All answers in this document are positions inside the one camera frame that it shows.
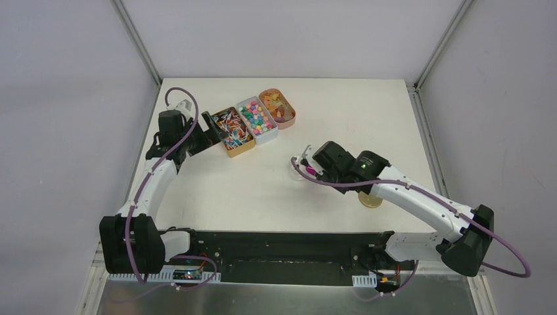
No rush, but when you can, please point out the yellow tin of lollipops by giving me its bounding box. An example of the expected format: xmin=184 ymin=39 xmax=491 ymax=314
xmin=212 ymin=107 xmax=256 ymax=158

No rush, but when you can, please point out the purple plastic scoop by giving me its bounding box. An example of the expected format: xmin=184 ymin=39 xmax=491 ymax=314
xmin=305 ymin=165 xmax=316 ymax=176

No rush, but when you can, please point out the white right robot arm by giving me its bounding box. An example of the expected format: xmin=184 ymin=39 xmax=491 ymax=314
xmin=292 ymin=141 xmax=495 ymax=277

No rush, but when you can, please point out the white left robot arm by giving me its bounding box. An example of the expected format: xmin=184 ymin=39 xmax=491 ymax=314
xmin=99 ymin=100 xmax=225 ymax=276

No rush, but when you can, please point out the pink tin of gummy candies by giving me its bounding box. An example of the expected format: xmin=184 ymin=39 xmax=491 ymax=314
xmin=258 ymin=88 xmax=296 ymax=129

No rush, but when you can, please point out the clear plastic cup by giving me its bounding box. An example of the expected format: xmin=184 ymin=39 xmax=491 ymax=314
xmin=288 ymin=156 xmax=310 ymax=181

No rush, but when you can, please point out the gold round lid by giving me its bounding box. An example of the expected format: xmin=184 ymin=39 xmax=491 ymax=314
xmin=358 ymin=192 xmax=383 ymax=209

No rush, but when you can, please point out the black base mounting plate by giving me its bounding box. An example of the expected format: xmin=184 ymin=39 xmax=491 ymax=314
xmin=150 ymin=229 xmax=416 ymax=288

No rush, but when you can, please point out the right controller board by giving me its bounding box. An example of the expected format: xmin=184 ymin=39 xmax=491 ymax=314
xmin=376 ymin=277 xmax=400 ymax=293

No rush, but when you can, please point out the controller board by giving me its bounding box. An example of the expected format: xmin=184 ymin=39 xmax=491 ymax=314
xmin=376 ymin=277 xmax=400 ymax=293
xmin=173 ymin=269 xmax=203 ymax=281

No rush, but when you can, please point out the left controller board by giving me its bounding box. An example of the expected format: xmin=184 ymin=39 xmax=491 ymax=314
xmin=173 ymin=269 xmax=203 ymax=281

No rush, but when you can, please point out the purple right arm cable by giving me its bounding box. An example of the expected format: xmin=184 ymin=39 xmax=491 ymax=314
xmin=290 ymin=157 xmax=533 ymax=303

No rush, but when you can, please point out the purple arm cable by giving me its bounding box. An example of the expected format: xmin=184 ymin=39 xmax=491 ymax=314
xmin=123 ymin=87 xmax=219 ymax=292
xmin=290 ymin=157 xmax=533 ymax=303

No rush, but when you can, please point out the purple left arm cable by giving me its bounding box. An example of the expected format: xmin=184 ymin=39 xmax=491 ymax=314
xmin=123 ymin=87 xmax=219 ymax=292

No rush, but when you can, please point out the aluminium frame post left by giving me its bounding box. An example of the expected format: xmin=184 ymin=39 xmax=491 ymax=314
xmin=110 ymin=0 xmax=162 ymax=86

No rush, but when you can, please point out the aluminium frame post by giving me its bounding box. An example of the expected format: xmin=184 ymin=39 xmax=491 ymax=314
xmin=110 ymin=0 xmax=162 ymax=86
xmin=413 ymin=0 xmax=476 ymax=91

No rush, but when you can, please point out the aluminium frame post right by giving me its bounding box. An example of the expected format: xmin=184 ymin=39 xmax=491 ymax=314
xmin=413 ymin=0 xmax=476 ymax=91

